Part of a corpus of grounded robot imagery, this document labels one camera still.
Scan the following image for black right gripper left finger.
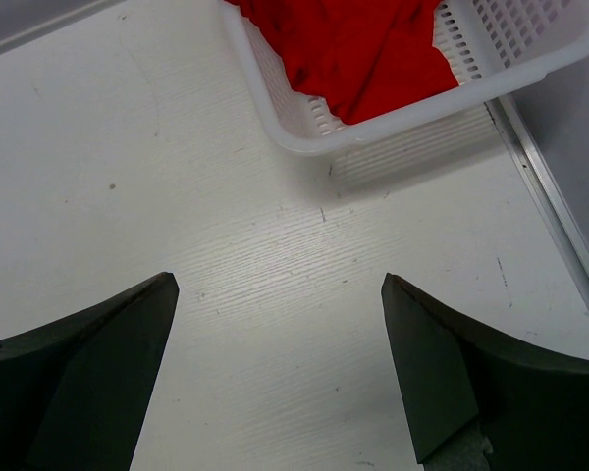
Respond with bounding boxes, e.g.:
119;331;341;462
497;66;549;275
0;272;179;470

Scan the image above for crumpled red t-shirt in basket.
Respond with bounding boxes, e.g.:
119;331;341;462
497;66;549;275
236;0;458;126

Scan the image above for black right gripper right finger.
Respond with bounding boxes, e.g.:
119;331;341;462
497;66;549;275
381;275;589;470

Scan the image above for white plastic basket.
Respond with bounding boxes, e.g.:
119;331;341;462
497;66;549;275
217;0;589;187

